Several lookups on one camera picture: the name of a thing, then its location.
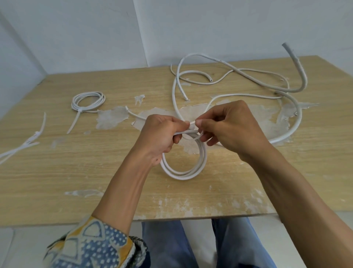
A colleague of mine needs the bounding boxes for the long thick white cable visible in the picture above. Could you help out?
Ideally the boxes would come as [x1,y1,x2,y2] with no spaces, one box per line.
[175,42,308,101]

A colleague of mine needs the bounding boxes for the person's left hand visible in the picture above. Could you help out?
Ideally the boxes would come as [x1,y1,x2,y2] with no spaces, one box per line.
[130,114,191,168]

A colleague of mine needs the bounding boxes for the person's right hand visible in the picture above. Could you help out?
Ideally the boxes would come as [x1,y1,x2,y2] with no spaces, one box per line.
[194,100,273,164]

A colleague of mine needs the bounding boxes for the person's blue jeans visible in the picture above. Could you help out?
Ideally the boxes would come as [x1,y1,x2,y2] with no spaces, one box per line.
[141,218,277,268]

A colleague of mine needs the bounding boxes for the short curved white cable piece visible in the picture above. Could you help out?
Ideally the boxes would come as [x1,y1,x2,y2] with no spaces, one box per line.
[176,70,213,84]

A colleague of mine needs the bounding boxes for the thick white cable loop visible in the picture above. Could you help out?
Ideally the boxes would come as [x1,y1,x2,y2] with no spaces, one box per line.
[172,75,303,145]

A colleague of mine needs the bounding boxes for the small tied white cable coil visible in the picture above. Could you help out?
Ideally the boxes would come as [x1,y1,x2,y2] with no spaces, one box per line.
[66,92,106,135]

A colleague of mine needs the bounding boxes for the person's left forearm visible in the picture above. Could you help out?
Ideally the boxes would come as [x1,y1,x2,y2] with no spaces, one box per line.
[92,150,164,236]

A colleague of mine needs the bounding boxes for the long thin white cable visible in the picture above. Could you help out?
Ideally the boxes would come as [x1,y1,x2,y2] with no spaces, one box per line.
[170,64,290,89]

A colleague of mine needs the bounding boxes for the person's right forearm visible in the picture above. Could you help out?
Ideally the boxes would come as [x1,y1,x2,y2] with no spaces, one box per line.
[239,144,353,268]

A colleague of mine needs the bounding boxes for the blue yellow patterned sleeve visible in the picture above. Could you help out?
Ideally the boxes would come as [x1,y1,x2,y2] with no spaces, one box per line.
[44,215,150,268]

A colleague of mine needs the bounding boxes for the thin white cable scrap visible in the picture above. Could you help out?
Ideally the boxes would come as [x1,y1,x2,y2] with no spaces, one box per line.
[0,142,40,160]
[0,112,47,166]

